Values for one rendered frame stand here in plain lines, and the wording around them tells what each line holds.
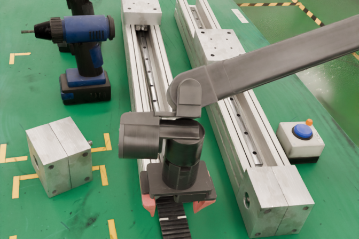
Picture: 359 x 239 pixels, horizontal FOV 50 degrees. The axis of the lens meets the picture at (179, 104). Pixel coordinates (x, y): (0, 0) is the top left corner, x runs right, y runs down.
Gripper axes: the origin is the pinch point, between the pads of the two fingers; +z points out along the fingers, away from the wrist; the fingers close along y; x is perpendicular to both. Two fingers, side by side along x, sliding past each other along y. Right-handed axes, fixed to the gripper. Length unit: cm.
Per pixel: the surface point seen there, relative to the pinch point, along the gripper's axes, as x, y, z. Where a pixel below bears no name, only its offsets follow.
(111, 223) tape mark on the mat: -1.0, 11.0, 4.3
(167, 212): -2.0, 0.6, 3.6
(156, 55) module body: -45.3, -2.1, -3.9
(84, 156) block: -10.8, 15.7, -3.5
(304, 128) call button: -16.5, -32.1, -2.9
